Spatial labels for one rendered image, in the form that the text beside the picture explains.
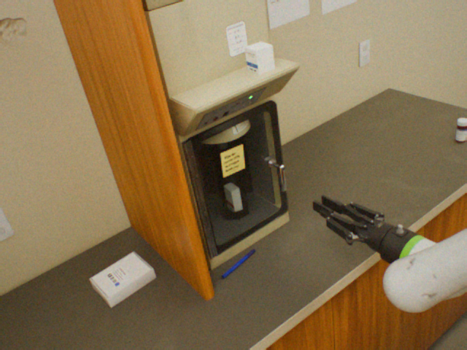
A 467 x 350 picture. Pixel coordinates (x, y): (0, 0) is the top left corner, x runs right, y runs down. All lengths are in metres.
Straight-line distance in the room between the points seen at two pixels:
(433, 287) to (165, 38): 0.75
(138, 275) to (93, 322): 0.18
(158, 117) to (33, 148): 0.58
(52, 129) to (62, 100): 0.09
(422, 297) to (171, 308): 0.70
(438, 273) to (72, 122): 1.11
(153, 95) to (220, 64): 0.25
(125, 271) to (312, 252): 0.57
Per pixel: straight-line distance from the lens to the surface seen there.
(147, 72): 0.99
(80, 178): 1.60
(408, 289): 0.96
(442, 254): 0.92
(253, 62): 1.17
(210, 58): 1.17
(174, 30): 1.11
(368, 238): 1.16
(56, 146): 1.53
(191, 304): 1.36
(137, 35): 0.97
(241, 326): 1.28
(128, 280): 1.44
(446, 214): 1.80
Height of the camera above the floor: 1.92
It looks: 32 degrees down
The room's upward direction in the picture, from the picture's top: 10 degrees counter-clockwise
